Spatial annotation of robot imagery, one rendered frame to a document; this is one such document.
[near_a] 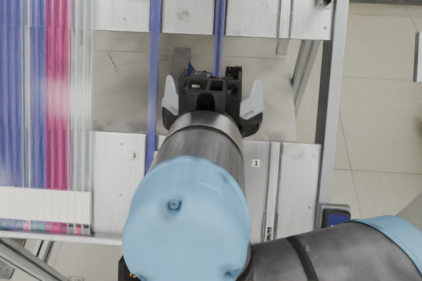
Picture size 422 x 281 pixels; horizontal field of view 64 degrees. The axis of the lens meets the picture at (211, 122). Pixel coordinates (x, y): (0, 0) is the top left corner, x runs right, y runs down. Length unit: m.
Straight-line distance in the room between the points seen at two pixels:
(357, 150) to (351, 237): 1.44
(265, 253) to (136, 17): 0.46
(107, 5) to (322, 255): 0.52
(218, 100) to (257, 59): 0.78
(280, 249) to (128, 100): 0.77
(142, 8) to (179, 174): 0.46
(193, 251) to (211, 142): 0.08
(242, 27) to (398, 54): 1.79
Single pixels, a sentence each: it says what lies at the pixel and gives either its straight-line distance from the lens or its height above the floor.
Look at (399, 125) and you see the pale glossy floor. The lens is 1.93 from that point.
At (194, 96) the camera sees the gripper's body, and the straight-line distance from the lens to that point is 0.32.
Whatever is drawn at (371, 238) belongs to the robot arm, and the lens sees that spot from 0.31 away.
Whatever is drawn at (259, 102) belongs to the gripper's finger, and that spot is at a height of 0.99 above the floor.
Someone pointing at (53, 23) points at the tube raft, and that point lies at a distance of 0.66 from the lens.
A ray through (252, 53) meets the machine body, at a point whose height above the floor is 0.62.
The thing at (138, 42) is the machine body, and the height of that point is 0.62.
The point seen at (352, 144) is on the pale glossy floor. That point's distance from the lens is 1.75.
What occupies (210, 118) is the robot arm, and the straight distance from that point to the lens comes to 0.29.
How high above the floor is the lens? 1.34
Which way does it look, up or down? 53 degrees down
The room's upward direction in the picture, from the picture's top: straight up
